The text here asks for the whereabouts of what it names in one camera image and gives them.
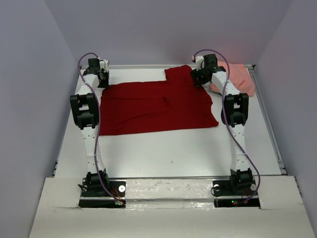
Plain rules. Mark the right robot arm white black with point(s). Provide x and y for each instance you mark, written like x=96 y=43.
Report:
x=234 y=115

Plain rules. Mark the aluminium rail right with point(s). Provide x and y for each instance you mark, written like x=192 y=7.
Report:
x=252 y=72

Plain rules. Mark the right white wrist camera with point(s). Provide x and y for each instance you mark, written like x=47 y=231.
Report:
x=198 y=61

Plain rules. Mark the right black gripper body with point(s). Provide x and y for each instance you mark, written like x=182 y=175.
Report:
x=200 y=76

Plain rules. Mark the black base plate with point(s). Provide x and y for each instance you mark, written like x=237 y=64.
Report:
x=226 y=197
x=97 y=197

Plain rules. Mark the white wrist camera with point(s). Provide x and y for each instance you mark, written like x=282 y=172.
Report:
x=198 y=61
x=104 y=65

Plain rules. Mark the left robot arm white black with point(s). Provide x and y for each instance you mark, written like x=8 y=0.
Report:
x=86 y=114

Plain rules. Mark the red t shirt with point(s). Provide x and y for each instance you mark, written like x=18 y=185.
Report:
x=154 y=106

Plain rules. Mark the aluminium rail back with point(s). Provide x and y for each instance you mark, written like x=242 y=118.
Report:
x=156 y=66

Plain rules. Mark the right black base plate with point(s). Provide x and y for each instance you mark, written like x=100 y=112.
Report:
x=226 y=197

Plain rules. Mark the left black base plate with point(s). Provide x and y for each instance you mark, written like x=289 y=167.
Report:
x=97 y=197

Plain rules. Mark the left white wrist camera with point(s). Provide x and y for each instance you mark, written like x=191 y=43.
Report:
x=104 y=65

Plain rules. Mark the pink t shirt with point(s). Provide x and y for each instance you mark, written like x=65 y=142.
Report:
x=241 y=79

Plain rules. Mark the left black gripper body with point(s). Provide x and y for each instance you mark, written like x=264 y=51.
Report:
x=104 y=83

